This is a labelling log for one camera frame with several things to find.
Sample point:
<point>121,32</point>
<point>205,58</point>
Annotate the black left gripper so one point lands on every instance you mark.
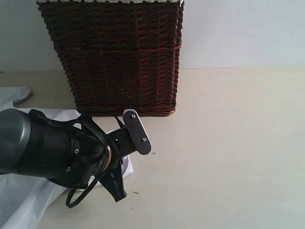
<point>128,139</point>

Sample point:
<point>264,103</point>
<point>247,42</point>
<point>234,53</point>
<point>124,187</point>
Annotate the white t-shirt red print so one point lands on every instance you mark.
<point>24,199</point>

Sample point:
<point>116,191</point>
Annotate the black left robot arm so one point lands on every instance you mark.
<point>67,153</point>

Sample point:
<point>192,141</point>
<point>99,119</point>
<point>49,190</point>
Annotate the dark red wicker basket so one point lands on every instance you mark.
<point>118,54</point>

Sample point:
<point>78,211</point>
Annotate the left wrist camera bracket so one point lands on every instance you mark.
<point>112,181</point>

